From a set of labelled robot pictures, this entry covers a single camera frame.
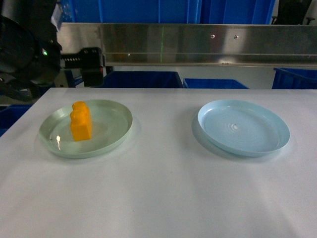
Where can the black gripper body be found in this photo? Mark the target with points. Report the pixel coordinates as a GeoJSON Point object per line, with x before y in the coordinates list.
{"type": "Point", "coordinates": [90, 61]}

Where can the yellow toy building block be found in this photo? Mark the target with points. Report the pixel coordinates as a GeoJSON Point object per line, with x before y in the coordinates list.
{"type": "Point", "coordinates": [81, 121]}

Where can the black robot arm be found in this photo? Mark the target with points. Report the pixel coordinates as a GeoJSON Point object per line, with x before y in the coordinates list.
{"type": "Point", "coordinates": [30, 56]}

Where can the blue bin lower centre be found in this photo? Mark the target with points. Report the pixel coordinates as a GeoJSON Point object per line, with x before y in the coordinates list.
{"type": "Point", "coordinates": [142, 79]}

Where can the blue bin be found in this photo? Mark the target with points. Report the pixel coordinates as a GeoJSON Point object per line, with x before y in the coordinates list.
{"type": "Point", "coordinates": [257, 12]}
{"type": "Point", "coordinates": [131, 11]}
{"type": "Point", "coordinates": [290, 78]}
{"type": "Point", "coordinates": [142, 79]}
{"type": "Point", "coordinates": [192, 83]}

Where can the blue bin upper left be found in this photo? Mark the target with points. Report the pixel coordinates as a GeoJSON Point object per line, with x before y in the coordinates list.
{"type": "Point", "coordinates": [131, 11]}

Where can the light green plastic plate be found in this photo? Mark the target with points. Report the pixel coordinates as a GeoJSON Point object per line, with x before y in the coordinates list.
{"type": "Point", "coordinates": [111, 123]}

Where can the blue bin lower middle right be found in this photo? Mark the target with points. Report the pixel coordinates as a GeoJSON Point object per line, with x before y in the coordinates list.
{"type": "Point", "coordinates": [192, 83]}

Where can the blue bin upper right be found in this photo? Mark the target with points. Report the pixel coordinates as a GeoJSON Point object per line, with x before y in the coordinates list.
{"type": "Point", "coordinates": [257, 12]}

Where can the light blue plastic plate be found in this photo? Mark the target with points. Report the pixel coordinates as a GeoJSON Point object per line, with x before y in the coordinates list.
{"type": "Point", "coordinates": [243, 128]}

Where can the blue bin far right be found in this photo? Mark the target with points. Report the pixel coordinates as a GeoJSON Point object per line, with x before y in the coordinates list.
{"type": "Point", "coordinates": [290, 78]}

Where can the stainless steel shelf rail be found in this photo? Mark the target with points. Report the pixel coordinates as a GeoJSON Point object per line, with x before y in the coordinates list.
{"type": "Point", "coordinates": [194, 44]}

